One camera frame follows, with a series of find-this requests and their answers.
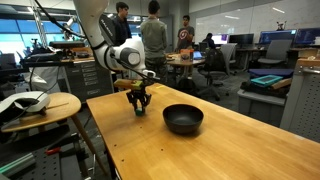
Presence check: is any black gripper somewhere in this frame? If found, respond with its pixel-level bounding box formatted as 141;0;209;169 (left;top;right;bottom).
126;80;152;110

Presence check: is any green block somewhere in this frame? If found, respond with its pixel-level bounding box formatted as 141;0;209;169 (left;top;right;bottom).
135;108;145;116

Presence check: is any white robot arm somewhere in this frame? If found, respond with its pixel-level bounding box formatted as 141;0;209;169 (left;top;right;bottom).
73;0;155;114

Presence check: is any black bowl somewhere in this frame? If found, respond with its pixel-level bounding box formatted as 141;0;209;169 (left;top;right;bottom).
162;104;204;134

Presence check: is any wooden block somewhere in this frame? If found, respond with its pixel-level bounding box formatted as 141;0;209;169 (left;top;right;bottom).
271;78;292;90

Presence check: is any person in grey shirt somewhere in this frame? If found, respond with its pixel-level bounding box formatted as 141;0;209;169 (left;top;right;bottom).
140;0;167;84

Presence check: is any person in dark jacket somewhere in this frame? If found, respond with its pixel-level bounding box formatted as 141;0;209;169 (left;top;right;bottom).
113;2;132;45

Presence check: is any round wooden side table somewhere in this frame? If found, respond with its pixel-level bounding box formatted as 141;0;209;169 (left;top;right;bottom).
1;92;107;175

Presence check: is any person in red-logo shirt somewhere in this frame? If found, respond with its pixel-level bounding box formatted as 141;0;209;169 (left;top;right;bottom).
176;15;195;52

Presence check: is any grey office chair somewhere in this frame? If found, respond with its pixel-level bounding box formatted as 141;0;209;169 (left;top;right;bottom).
198;43;236;101

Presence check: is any teal tray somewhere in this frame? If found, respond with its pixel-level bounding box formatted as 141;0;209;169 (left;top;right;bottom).
251;75;282;87

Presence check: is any grey storage bin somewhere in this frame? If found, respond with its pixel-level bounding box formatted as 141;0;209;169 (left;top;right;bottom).
237;89;285;127

